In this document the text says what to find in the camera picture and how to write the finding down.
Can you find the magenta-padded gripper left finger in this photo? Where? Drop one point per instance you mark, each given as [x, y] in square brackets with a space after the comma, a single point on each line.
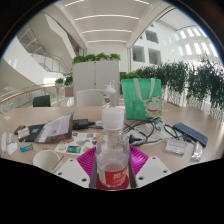
[71, 173]

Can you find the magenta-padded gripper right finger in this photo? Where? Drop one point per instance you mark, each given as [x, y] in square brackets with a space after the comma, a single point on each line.
[151, 171]

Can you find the clear red-labelled water bottle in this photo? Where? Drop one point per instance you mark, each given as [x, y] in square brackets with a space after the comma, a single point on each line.
[112, 156]

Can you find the white grid-patterned mug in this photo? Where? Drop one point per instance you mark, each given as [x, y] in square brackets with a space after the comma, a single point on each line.
[46, 160]

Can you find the colourful sticker sheet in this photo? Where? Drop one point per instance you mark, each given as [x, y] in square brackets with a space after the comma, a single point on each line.
[78, 143]

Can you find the black power adapter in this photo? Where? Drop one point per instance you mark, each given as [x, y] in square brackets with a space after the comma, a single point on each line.
[80, 124]

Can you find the blue-green tube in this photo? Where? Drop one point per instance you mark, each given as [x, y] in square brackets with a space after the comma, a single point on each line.
[26, 147]

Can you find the dark blue keyboard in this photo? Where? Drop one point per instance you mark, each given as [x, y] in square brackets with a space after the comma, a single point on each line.
[190, 133]

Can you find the black notebook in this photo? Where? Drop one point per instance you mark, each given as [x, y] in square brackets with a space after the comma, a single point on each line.
[33, 133]

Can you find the white card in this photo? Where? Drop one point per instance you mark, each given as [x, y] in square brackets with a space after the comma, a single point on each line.
[23, 132]

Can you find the small red and black box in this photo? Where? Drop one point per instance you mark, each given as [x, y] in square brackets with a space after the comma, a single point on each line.
[18, 129]

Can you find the green tote bag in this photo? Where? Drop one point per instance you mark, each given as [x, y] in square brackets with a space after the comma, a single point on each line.
[133, 99]

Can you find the white chair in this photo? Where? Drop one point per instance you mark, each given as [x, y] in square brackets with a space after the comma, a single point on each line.
[89, 97]

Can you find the black chair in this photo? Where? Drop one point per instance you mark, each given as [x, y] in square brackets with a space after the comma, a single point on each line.
[41, 100]

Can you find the wooden-railed glass balustrade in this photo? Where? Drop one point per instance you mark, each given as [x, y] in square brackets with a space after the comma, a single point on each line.
[20, 99]

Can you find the potted green plant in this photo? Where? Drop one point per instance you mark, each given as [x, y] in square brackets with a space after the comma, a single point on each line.
[68, 81]

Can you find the white cabinet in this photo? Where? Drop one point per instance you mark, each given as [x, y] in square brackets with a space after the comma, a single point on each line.
[96, 81]

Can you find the green hedge row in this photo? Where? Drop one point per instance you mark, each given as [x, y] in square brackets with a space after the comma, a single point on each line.
[180, 80]

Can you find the green plants atop cabinet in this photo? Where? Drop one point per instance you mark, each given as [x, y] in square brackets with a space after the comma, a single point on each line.
[96, 57]

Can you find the ceiling light strips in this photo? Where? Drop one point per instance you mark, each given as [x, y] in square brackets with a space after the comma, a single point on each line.
[106, 15]

